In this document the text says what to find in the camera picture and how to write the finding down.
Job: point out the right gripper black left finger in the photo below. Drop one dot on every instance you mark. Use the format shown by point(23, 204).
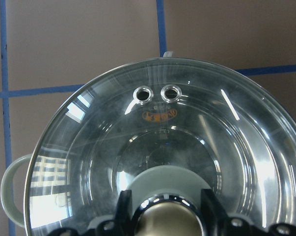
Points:
point(124, 206)

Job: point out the brown paper table cover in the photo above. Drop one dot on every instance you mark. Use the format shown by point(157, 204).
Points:
point(49, 48)

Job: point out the glass pot lid with knob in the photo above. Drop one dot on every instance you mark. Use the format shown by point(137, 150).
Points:
point(162, 147)

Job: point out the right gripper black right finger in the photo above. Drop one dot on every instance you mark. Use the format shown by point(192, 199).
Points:
point(211, 208)

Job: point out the white metal cooking pot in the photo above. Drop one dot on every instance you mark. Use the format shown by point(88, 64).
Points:
point(12, 191)

